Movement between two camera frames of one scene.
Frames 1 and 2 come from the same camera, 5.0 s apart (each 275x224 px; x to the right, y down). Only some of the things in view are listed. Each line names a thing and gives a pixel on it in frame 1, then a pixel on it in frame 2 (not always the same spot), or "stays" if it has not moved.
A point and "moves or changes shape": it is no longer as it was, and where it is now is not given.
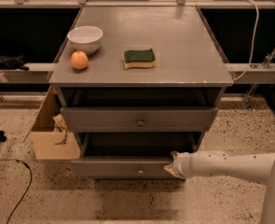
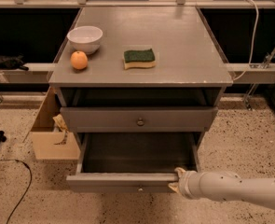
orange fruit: x=78 y=60 stays
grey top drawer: x=141 y=119 stays
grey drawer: x=128 y=155 moves or changes shape
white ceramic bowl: x=85 y=38 stays
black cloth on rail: x=10 y=63 stays
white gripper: x=180 y=166 -> x=185 y=184
